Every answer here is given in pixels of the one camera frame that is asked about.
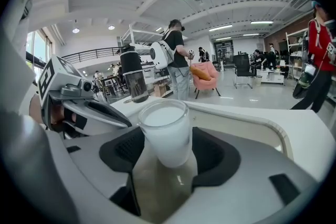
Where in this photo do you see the person's left hand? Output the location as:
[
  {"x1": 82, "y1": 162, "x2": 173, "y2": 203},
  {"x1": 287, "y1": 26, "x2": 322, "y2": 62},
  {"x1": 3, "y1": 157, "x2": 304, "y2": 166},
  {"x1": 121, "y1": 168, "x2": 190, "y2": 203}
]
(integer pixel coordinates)
[{"x1": 50, "y1": 105, "x2": 77, "y2": 126}]

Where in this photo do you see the orange cushion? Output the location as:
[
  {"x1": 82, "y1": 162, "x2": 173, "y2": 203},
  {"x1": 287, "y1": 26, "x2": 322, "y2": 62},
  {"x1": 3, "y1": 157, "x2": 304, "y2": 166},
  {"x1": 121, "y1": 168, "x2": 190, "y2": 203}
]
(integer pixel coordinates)
[{"x1": 190, "y1": 65, "x2": 212, "y2": 82}]

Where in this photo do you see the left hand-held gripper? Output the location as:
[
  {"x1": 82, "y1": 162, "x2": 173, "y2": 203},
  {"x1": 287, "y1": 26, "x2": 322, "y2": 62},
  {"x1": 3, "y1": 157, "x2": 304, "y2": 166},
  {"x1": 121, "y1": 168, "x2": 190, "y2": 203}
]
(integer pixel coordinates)
[{"x1": 37, "y1": 55, "x2": 132, "y2": 137}]

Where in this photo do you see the white low table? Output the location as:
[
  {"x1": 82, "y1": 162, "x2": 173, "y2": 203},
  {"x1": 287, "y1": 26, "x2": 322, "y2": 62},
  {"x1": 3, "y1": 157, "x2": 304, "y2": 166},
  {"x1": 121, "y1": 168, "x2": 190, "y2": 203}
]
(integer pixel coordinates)
[{"x1": 256, "y1": 68, "x2": 286, "y2": 86}]

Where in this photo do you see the white storage shelf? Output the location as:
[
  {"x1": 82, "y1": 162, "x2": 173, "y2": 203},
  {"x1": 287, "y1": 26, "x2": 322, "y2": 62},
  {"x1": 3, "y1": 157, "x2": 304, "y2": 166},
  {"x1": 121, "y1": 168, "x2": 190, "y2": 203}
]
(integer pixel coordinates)
[{"x1": 285, "y1": 28, "x2": 311, "y2": 80}]

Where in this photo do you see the black bar table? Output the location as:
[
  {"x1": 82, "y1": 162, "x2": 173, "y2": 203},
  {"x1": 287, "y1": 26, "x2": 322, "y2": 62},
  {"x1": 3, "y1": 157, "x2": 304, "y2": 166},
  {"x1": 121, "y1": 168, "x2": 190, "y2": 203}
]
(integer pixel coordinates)
[{"x1": 99, "y1": 75, "x2": 124, "y2": 98}]

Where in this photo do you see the pink armchair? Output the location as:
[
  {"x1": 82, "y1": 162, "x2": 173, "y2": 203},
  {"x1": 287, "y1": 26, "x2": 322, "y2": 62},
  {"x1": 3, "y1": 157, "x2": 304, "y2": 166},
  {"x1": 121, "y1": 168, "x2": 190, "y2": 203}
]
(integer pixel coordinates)
[{"x1": 190, "y1": 61, "x2": 222, "y2": 100}]

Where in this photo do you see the person's left forearm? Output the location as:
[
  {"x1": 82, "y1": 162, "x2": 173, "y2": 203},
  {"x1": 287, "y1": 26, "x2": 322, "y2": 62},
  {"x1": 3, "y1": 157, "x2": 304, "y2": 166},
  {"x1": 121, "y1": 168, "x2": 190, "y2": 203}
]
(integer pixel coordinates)
[{"x1": 28, "y1": 93, "x2": 45, "y2": 124}]

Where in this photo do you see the white backpack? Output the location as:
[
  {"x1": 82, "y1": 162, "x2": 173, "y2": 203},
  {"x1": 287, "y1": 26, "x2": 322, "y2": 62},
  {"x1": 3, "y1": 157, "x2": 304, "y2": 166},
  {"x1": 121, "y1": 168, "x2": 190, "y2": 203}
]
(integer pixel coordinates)
[{"x1": 150, "y1": 40, "x2": 175, "y2": 70}]

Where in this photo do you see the white metal frame rack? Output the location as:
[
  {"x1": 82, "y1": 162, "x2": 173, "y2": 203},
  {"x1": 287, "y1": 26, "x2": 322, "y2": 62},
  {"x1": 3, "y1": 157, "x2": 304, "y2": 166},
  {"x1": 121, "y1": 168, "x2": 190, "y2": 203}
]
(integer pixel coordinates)
[{"x1": 121, "y1": 24, "x2": 169, "y2": 61}]

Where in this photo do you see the white glass cup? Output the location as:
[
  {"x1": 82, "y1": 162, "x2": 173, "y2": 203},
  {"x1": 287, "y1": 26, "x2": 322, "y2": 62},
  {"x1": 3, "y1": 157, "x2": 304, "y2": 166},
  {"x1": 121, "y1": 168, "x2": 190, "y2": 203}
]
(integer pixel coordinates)
[{"x1": 138, "y1": 99, "x2": 191, "y2": 168}]

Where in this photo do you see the black office chair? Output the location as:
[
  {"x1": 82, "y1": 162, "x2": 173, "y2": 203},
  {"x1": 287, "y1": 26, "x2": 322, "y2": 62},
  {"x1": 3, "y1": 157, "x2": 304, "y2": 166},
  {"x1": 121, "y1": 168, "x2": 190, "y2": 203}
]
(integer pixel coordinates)
[{"x1": 233, "y1": 54, "x2": 257, "y2": 90}]

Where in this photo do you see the cardboard box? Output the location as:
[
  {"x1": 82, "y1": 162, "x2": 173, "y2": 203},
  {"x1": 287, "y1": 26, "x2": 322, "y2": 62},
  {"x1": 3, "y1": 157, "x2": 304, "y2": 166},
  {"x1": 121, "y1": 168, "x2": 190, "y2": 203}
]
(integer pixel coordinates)
[{"x1": 153, "y1": 82, "x2": 169, "y2": 98}]

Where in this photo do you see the black shoulder bag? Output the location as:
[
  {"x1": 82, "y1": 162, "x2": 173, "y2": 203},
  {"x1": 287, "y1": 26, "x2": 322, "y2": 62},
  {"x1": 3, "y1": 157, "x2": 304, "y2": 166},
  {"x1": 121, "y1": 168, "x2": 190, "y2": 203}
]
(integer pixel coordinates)
[{"x1": 292, "y1": 70, "x2": 311, "y2": 100}]

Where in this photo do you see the black balcony railing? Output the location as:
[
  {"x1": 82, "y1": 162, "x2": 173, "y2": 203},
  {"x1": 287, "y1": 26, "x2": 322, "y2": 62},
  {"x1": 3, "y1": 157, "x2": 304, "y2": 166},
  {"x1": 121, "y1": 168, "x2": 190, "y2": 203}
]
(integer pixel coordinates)
[{"x1": 61, "y1": 46, "x2": 124, "y2": 65}]

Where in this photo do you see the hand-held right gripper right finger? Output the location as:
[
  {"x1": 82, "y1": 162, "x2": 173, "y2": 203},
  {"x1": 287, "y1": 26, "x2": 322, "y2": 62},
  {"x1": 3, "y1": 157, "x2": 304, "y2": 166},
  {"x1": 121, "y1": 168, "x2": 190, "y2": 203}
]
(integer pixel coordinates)
[{"x1": 167, "y1": 126, "x2": 320, "y2": 224}]

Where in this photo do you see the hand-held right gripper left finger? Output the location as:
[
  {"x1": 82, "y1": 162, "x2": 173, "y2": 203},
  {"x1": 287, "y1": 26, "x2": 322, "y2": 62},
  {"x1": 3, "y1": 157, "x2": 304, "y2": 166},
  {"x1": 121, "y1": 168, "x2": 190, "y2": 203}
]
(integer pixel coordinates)
[{"x1": 62, "y1": 126, "x2": 146, "y2": 216}]

